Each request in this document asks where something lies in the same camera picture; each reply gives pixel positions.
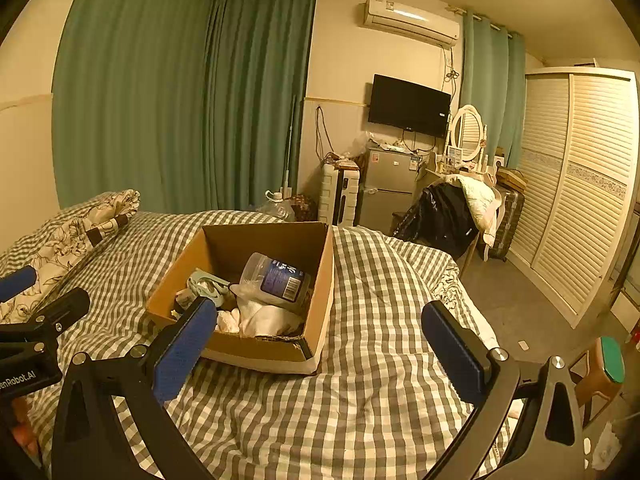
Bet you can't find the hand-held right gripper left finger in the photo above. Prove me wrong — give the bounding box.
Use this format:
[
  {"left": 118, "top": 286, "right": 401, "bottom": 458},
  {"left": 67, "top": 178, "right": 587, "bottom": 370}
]
[{"left": 50, "top": 297, "right": 218, "bottom": 480}]

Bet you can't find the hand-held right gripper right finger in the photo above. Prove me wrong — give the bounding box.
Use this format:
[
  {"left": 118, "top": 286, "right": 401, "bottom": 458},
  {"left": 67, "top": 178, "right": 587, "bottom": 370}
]
[{"left": 422, "top": 301, "right": 588, "bottom": 480}]

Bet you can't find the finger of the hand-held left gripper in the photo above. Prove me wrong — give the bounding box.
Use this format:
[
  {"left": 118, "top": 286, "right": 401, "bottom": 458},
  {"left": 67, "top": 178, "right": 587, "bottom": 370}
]
[
  {"left": 0, "top": 287, "right": 91, "bottom": 341},
  {"left": 0, "top": 266, "right": 38, "bottom": 303}
]

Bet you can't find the cream cloth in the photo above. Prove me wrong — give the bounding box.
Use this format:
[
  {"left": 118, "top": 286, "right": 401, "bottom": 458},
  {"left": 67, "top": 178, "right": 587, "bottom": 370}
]
[{"left": 216, "top": 309, "right": 244, "bottom": 333}]

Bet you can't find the grey looped plastic tool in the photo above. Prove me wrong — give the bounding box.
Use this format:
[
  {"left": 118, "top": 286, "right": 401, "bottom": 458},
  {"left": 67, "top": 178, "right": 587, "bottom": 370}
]
[{"left": 187, "top": 269, "right": 233, "bottom": 307}]

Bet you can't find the white ribbed sock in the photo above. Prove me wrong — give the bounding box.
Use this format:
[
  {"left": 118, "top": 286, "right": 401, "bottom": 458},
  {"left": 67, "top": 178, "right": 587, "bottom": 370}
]
[{"left": 237, "top": 285, "right": 308, "bottom": 338}]

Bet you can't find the clear bottle blue label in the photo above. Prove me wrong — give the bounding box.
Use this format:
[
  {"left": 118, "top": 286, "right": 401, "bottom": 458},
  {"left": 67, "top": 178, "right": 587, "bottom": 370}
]
[{"left": 240, "top": 252, "right": 312, "bottom": 316}]

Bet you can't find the brown cardboard box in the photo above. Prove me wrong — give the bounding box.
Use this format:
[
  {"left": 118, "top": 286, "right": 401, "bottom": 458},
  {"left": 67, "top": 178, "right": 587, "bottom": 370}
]
[{"left": 145, "top": 221, "right": 335, "bottom": 377}]

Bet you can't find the floral pillow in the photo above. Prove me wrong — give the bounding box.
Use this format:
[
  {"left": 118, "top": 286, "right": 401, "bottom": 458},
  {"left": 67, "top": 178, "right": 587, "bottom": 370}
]
[{"left": 0, "top": 189, "right": 142, "bottom": 323}]

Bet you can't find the black jacket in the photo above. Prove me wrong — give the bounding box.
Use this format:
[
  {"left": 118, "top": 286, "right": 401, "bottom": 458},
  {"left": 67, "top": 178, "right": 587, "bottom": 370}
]
[{"left": 392, "top": 182, "right": 478, "bottom": 258}]

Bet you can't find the checked dark suitcase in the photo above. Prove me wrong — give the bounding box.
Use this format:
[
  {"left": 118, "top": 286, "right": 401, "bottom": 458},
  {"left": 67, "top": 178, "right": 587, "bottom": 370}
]
[{"left": 482, "top": 187, "right": 526, "bottom": 261}]

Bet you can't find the white padded jacket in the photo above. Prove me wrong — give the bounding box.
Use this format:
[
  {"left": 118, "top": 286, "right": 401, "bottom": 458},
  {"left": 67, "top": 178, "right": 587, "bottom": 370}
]
[{"left": 447, "top": 174, "right": 503, "bottom": 251}]

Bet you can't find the wooden stool green top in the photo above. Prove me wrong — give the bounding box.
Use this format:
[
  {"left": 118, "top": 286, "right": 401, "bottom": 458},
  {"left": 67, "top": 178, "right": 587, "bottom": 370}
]
[{"left": 572, "top": 336, "right": 626, "bottom": 426}]

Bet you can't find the clear water jug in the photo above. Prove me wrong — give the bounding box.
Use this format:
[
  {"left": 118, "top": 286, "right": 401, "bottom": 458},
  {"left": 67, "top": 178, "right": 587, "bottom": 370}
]
[{"left": 257, "top": 190, "right": 296, "bottom": 223}]

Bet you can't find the silver mini fridge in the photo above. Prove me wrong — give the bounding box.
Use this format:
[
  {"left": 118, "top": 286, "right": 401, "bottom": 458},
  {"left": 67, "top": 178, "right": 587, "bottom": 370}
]
[{"left": 357, "top": 147, "right": 423, "bottom": 236}]

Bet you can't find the white dressing table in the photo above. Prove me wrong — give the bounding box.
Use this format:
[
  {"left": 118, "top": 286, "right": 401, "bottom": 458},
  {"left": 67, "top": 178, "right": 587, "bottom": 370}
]
[{"left": 415, "top": 160, "right": 496, "bottom": 196}]

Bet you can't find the brown woven bag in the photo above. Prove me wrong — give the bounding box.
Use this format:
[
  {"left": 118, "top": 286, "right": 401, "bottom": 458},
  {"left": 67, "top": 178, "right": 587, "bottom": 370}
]
[{"left": 495, "top": 167, "right": 527, "bottom": 191}]

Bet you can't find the brown patterned bag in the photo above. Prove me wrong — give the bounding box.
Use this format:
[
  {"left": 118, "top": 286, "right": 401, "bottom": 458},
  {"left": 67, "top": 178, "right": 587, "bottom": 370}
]
[{"left": 290, "top": 194, "right": 318, "bottom": 222}]

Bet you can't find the white ribbed suitcase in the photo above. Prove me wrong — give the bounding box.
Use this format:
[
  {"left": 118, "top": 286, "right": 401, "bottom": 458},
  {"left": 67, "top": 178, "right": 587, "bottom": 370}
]
[{"left": 320, "top": 162, "right": 362, "bottom": 226}]

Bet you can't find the white louvered wardrobe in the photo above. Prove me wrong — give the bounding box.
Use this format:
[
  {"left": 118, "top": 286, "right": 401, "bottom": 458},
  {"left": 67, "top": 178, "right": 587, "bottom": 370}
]
[{"left": 507, "top": 66, "right": 640, "bottom": 328}]

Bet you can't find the white oval mirror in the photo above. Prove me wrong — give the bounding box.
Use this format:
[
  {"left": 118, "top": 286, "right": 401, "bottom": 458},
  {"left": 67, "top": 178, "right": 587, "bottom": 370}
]
[{"left": 450, "top": 105, "right": 488, "bottom": 163}]

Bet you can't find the white mop pole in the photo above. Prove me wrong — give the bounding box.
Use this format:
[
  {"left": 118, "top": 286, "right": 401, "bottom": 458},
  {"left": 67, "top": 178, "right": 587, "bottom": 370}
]
[{"left": 281, "top": 95, "right": 298, "bottom": 201}]

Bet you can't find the green curtain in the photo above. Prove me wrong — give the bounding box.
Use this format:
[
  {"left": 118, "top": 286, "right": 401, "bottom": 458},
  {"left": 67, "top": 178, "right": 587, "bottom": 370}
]
[
  {"left": 202, "top": 0, "right": 319, "bottom": 211},
  {"left": 52, "top": 0, "right": 226, "bottom": 211}
]

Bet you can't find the light teal curtain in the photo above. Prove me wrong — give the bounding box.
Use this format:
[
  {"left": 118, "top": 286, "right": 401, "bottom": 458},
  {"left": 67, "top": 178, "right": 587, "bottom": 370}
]
[{"left": 460, "top": 10, "right": 527, "bottom": 171}]

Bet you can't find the white air conditioner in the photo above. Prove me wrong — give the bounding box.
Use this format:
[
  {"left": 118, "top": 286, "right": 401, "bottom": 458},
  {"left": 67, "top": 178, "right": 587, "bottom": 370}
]
[{"left": 362, "top": 0, "right": 461, "bottom": 49}]

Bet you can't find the black wall television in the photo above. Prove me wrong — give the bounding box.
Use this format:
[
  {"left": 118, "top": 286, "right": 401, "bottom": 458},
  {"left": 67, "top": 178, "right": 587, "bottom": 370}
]
[{"left": 368, "top": 74, "right": 452, "bottom": 138}]

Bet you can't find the black wall cable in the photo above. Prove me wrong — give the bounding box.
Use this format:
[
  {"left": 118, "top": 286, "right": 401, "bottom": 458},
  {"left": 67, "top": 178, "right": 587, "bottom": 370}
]
[{"left": 315, "top": 105, "right": 333, "bottom": 161}]

